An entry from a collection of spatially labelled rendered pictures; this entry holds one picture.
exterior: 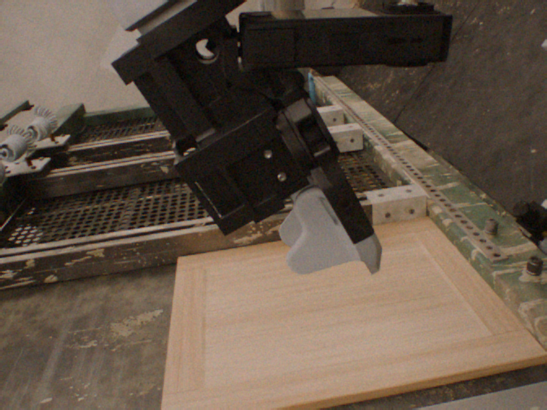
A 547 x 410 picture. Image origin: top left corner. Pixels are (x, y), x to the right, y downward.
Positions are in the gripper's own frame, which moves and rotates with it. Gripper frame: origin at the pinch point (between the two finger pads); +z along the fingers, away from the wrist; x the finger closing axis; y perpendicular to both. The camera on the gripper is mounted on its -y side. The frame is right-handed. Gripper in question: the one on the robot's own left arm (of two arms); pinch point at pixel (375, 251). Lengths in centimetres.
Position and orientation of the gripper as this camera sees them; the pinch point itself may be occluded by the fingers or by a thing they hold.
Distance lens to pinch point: 33.8
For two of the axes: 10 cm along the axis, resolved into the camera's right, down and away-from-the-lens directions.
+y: -8.6, 4.9, 1.3
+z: 4.9, 7.6, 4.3
